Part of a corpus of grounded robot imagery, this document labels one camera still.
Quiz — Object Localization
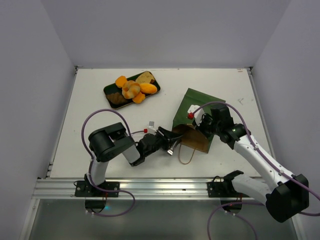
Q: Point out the metal tongs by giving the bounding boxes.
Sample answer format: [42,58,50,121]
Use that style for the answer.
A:
[167,140,180,156]

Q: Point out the green brown paper bag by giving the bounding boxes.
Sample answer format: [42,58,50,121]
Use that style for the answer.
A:
[171,88,225,154]

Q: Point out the long orange fake bread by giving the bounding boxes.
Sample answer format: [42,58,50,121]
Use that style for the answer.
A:
[115,76,146,104]

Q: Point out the dark brown fake croissant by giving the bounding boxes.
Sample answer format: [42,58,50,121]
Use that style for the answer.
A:
[106,92,128,105]

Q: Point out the pale twisted fake bread roll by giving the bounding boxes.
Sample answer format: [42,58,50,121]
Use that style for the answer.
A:
[122,80,141,100]

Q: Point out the brown sliced fake bread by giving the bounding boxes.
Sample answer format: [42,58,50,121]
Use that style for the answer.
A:
[135,71,155,84]

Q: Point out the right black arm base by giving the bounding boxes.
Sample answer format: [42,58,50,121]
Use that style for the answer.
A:
[206,170,243,198]

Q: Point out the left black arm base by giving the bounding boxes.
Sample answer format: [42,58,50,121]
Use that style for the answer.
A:
[74,180,120,198]

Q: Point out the dark green tray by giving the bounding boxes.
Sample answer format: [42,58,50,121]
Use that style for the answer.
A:
[103,72,161,110]

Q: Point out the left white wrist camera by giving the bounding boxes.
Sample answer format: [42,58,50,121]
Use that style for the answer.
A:
[147,121,157,134]

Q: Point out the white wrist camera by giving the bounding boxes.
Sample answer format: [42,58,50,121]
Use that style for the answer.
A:
[147,121,157,134]
[187,104,205,127]

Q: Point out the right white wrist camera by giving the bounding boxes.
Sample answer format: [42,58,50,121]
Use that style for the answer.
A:
[187,104,205,127]

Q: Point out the aluminium rail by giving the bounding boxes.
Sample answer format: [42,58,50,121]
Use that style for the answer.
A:
[32,177,266,200]

